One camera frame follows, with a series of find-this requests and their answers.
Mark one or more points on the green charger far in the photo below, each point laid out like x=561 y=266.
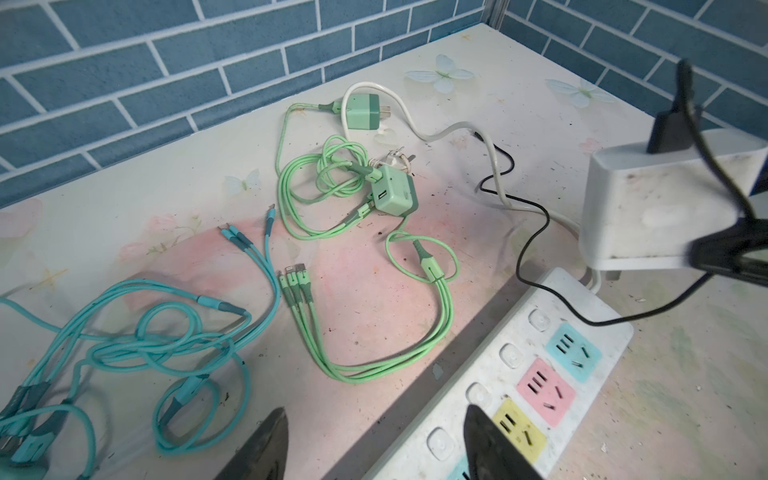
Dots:
x=366 y=112

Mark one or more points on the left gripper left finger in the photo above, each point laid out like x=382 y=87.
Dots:
x=264 y=454

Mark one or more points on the white power strip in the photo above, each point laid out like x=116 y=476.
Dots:
x=535 y=376

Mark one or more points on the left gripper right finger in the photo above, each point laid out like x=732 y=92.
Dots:
x=489 y=454

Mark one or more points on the green charger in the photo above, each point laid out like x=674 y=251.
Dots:
x=393 y=191
x=366 y=112

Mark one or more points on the white charger adapter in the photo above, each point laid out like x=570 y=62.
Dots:
x=642 y=211

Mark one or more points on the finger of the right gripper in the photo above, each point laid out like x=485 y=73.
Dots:
x=725 y=253

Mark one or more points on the green charger near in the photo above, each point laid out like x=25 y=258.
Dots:
x=393 y=191

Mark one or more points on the teal charger lower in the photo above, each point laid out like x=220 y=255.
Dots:
x=12 y=471

